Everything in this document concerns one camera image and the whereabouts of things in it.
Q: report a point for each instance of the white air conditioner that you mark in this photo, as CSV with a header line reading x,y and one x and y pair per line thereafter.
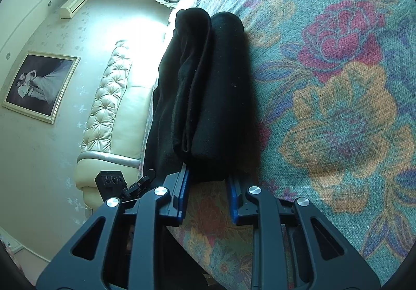
x,y
76,2

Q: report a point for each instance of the cream tufted headboard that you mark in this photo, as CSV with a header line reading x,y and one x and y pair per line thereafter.
x,y
113,114

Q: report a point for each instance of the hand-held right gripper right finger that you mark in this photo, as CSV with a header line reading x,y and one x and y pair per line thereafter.
x,y
233,202

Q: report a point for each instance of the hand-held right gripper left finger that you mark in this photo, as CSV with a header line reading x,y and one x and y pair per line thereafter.
x,y
183,194

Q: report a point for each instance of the framed wall picture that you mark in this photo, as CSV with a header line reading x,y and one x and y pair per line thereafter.
x,y
40,85

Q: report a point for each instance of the black pants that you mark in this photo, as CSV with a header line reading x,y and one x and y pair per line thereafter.
x,y
211,88

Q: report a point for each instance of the floral bedspread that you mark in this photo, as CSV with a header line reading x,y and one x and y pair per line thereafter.
x,y
325,98

